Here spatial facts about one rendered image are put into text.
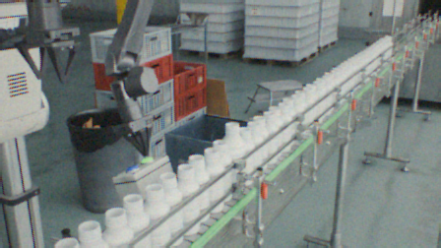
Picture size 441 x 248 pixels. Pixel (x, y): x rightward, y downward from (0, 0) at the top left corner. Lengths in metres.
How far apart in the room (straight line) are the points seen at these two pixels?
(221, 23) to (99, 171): 5.68
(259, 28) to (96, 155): 5.37
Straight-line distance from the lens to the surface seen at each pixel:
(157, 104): 3.89
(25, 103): 1.42
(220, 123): 2.10
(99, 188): 3.17
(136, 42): 1.19
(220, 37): 8.45
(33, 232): 1.61
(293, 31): 7.76
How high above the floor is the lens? 1.59
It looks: 19 degrees down
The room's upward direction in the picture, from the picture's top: straight up
